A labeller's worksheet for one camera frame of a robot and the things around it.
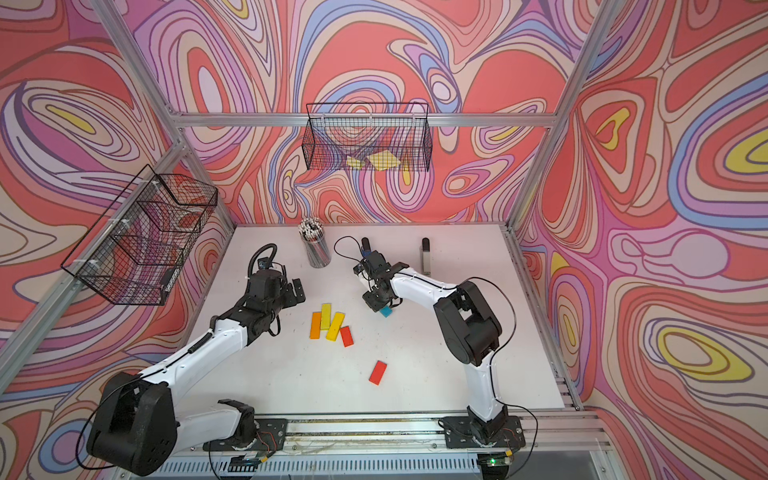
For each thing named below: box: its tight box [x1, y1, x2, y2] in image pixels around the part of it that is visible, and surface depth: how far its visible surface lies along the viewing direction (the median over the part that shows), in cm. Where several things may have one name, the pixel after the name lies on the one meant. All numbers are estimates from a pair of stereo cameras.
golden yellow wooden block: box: [326, 312, 346, 342], surface depth 93 cm
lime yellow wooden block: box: [320, 303, 332, 330], surface depth 95 cm
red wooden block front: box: [368, 360, 387, 386], surface depth 84 cm
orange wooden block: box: [310, 312, 321, 340], surface depth 93 cm
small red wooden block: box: [340, 325, 355, 348], surface depth 92 cm
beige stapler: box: [422, 237, 431, 275], surface depth 108 cm
